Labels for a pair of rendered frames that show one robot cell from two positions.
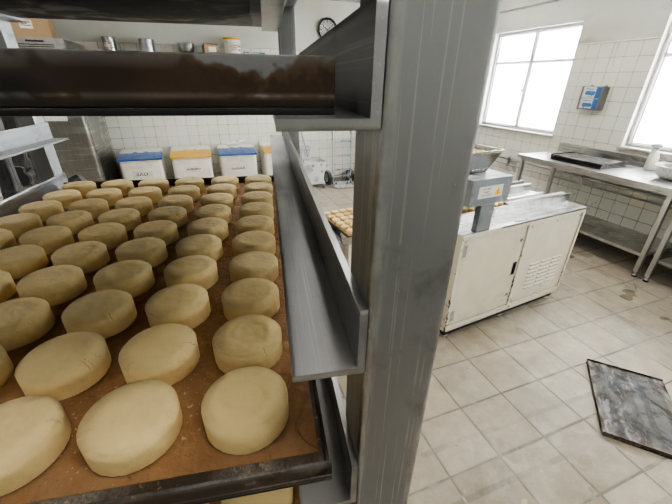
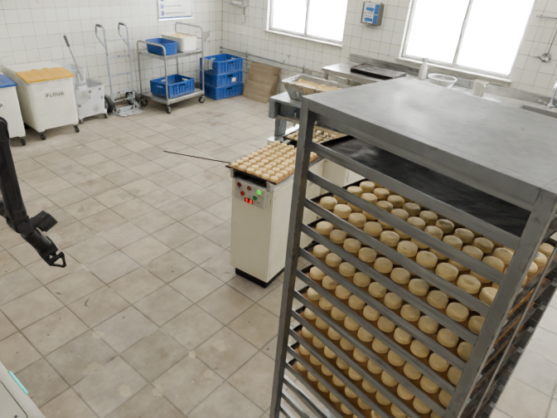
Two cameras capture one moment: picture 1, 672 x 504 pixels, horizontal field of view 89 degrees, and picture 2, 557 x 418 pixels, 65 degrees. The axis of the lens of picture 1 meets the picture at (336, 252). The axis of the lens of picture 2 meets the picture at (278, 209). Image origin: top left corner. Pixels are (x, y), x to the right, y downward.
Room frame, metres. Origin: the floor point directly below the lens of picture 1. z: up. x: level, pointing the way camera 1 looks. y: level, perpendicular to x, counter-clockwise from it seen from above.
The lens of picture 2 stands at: (-0.30, 1.19, 2.14)
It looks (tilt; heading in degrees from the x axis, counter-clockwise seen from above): 31 degrees down; 328
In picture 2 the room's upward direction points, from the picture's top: 5 degrees clockwise
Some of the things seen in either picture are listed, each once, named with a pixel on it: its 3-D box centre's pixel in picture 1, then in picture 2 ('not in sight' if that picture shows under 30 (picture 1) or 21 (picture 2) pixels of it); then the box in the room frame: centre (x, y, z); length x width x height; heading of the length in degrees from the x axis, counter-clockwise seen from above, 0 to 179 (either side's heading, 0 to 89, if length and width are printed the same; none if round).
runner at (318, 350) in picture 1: (284, 162); not in sight; (0.41, 0.06, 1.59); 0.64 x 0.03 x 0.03; 11
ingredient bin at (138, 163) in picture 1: (146, 178); not in sight; (4.87, 2.76, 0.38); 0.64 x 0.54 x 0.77; 24
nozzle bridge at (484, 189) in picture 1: (446, 190); (318, 124); (2.30, -0.76, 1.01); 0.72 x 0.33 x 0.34; 27
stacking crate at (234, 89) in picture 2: not in sight; (221, 89); (6.40, -1.74, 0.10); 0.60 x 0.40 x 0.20; 109
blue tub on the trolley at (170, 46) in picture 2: not in sight; (162, 46); (6.01, -0.66, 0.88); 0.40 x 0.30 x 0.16; 24
